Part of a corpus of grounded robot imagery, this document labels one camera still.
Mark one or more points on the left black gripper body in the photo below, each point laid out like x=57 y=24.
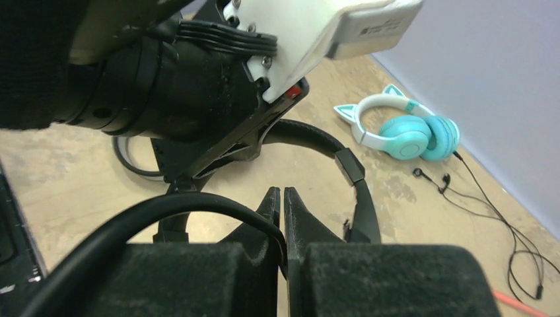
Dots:
x=186 y=86

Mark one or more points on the teal cat ear headphones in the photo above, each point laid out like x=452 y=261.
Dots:
x=417 y=133

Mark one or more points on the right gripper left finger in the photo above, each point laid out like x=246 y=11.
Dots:
x=236 y=276

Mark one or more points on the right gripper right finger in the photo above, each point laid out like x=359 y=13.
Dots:
x=329 y=277

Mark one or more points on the pink orange stick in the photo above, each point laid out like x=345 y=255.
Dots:
x=516 y=304

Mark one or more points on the black headphones with pink mic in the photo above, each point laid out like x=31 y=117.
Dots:
x=113 y=235

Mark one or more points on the black wired earbuds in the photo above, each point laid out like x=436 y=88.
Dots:
x=521 y=243

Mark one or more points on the white and black headphones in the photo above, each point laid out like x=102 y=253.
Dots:
x=135 y=162

